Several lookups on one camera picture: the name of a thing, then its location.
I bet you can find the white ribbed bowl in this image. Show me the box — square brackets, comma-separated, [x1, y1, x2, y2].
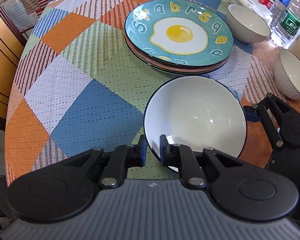
[273, 49, 300, 100]
[226, 4, 270, 43]

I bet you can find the white black-rimmed plate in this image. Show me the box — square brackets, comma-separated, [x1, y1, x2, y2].
[143, 76, 247, 159]

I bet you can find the pink bunny carrot plate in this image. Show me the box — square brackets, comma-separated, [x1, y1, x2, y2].
[125, 35, 230, 75]

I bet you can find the teal fried egg plate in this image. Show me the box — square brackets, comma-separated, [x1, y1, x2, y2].
[125, 0, 234, 68]

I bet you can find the water bottle green label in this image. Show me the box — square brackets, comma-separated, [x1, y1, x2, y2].
[271, 0, 300, 48]

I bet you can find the colourful patchwork tablecloth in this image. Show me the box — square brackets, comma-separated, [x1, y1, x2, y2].
[4, 0, 300, 181]

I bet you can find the white tissue box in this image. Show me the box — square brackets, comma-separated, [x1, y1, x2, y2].
[228, 0, 273, 23]

